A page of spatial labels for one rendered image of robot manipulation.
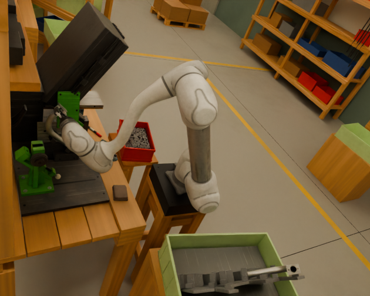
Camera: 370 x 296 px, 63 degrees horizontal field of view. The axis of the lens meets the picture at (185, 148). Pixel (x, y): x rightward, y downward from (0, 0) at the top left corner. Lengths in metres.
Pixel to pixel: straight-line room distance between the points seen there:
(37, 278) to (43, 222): 0.90
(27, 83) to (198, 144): 0.69
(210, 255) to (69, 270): 1.15
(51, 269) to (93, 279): 0.29
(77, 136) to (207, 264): 0.92
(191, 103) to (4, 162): 0.64
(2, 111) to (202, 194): 0.96
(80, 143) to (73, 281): 1.32
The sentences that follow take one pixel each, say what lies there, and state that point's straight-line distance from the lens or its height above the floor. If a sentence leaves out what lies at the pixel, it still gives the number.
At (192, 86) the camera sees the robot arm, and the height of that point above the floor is 1.71.
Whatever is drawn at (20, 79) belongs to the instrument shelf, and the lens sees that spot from 1.28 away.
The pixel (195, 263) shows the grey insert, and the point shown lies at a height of 0.85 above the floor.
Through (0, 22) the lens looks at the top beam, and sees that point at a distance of 0.85.
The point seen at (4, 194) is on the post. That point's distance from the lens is 1.21.
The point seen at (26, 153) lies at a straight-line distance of 1.54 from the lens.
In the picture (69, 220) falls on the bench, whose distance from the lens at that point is 1.63.
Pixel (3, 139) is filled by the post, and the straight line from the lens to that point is 1.03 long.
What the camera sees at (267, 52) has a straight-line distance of 7.59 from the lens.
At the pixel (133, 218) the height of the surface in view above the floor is 0.90.
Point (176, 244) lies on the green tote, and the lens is 1.65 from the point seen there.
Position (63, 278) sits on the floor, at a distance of 2.46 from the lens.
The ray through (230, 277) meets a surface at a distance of 1.63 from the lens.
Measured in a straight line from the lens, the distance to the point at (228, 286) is 1.35.
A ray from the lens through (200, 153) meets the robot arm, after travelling 1.34.
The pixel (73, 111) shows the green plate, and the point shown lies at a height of 1.17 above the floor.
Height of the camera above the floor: 2.19
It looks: 36 degrees down
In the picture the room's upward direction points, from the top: 23 degrees clockwise
